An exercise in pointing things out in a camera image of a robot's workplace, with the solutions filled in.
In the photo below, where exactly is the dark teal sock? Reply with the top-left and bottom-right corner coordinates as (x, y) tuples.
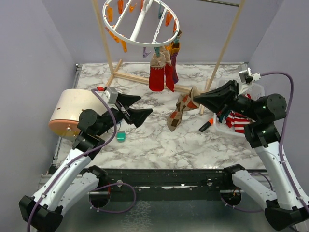
(216, 110), (231, 123)

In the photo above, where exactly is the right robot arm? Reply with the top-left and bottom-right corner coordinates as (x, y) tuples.
(194, 80), (309, 231)

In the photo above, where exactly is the wooden hanger rack frame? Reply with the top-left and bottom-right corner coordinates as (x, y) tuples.
(91, 0), (247, 116)

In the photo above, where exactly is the purple yellow striped sock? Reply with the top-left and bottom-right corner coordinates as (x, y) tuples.
(170, 42), (180, 84)

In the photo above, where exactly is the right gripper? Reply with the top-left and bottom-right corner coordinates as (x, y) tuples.
(195, 79), (261, 121)

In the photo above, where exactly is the beige argyle sock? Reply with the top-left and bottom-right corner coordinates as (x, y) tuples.
(167, 86), (200, 131)

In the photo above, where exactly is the white round clip hanger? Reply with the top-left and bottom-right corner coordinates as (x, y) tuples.
(102, 0), (181, 52)

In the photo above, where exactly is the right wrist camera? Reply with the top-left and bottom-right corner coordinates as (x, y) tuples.
(238, 63), (261, 85)

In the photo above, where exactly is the teal clothespin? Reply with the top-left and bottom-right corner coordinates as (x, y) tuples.
(154, 46), (160, 58)

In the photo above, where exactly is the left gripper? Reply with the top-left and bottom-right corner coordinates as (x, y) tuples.
(96, 92), (153, 136)

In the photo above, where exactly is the teal green small box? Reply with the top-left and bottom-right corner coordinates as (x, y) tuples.
(116, 131), (126, 143)

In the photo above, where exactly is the red beige reindeer sock back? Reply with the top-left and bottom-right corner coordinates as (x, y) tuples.
(160, 47), (174, 92)

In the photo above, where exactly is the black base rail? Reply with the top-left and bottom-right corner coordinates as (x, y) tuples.
(72, 168), (244, 202)

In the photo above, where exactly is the red beige reindeer sock front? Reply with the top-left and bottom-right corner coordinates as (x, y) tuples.
(149, 52), (165, 92)

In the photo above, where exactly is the purple clothespin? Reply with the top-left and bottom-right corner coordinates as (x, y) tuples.
(142, 47), (151, 58)

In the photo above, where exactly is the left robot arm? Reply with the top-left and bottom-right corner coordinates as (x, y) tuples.
(19, 89), (153, 232)

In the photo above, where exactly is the black orange highlighter marker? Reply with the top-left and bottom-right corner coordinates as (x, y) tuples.
(199, 118), (213, 132)

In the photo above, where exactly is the red beige reindeer sock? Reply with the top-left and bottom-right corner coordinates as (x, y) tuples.
(160, 47), (174, 92)
(149, 52), (165, 92)

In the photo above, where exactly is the white plastic basket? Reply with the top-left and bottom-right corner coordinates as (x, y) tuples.
(213, 83), (265, 139)

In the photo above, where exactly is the red white striped sock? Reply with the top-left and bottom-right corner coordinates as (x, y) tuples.
(225, 93), (252, 135)

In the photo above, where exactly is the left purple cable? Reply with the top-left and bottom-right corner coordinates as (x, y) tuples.
(26, 88), (119, 232)

